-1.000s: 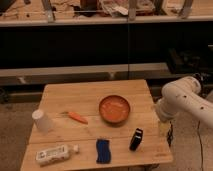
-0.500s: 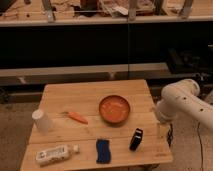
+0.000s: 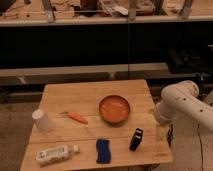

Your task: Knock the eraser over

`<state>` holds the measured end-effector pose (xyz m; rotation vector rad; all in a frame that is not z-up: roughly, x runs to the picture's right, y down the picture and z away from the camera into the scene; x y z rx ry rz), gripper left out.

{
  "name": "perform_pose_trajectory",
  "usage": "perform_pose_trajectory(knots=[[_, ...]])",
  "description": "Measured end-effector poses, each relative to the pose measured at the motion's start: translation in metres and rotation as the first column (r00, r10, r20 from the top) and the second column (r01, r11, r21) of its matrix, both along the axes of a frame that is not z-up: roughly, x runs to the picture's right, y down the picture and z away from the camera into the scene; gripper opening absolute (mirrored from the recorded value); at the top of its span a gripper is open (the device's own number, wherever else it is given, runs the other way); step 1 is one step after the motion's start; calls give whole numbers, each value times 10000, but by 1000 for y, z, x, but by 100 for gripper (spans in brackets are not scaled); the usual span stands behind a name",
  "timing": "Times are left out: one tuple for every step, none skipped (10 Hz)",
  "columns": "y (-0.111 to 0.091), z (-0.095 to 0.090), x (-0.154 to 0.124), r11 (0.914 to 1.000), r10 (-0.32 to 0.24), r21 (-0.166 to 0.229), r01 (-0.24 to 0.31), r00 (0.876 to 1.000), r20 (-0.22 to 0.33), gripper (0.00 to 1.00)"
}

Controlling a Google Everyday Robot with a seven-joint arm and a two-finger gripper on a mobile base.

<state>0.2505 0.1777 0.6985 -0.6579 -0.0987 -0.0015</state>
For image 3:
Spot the black eraser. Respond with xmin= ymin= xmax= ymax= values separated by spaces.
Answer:
xmin=129 ymin=128 xmax=143 ymax=151

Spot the white plastic bottle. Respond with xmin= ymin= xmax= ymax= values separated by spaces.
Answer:
xmin=35 ymin=145 xmax=80 ymax=166

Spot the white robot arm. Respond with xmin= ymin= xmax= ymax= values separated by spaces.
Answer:
xmin=154 ymin=80 xmax=213 ymax=132

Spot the wooden table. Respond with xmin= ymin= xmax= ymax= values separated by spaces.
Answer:
xmin=21 ymin=80 xmax=173 ymax=171

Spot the orange toy carrot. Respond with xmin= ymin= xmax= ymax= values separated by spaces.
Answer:
xmin=61 ymin=111 xmax=88 ymax=124

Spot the orange bowl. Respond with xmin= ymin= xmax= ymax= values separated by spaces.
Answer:
xmin=99 ymin=95 xmax=130 ymax=124

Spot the blue wavy sponge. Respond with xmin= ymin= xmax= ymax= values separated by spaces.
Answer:
xmin=96 ymin=139 xmax=111 ymax=164

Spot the metal shelf rack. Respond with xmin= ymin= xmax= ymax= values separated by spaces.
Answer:
xmin=0 ymin=0 xmax=213 ymax=86

